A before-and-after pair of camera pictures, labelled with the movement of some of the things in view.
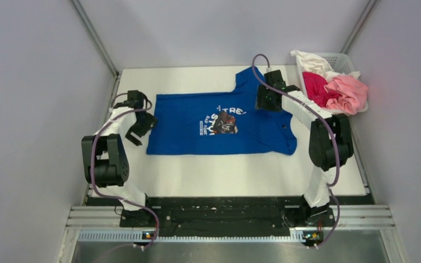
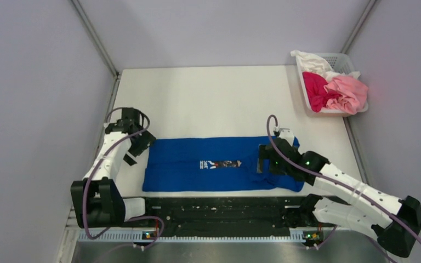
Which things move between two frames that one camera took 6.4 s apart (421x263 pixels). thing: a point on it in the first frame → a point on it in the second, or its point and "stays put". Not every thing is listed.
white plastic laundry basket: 341,63 stays put
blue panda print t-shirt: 219,123 → 227,164
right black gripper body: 263,99 → 274,167
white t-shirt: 308,64 stays put
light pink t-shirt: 353,94 stays put
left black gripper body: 142,125 → 145,139
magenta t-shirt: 317,93 stays put
